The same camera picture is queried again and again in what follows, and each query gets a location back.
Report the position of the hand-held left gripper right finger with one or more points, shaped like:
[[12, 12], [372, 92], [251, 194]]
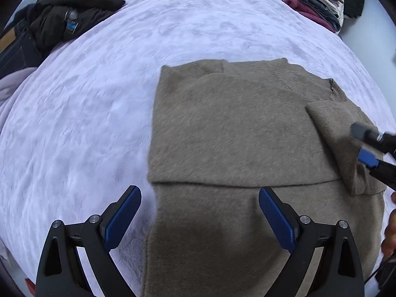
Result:
[[277, 215]]

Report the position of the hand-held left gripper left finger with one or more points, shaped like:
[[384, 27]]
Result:
[[122, 215]]

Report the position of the person's right hand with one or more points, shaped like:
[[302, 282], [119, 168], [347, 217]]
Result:
[[389, 235]]

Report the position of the lavender fleece blanket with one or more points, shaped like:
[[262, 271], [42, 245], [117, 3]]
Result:
[[92, 114]]

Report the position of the dark blue jeans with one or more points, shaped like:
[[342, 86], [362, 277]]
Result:
[[15, 49]]

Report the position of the black jacket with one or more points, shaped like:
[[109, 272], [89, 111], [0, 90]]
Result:
[[62, 12]]

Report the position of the lilac folded duvet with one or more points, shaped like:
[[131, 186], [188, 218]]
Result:
[[14, 89]]

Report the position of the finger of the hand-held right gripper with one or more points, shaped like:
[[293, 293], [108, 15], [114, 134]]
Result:
[[360, 131], [367, 157]]

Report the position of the stack of folded clothes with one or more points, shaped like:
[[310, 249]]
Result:
[[315, 1]]

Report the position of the brown knit sweater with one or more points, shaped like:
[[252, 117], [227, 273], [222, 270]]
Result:
[[235, 123]]

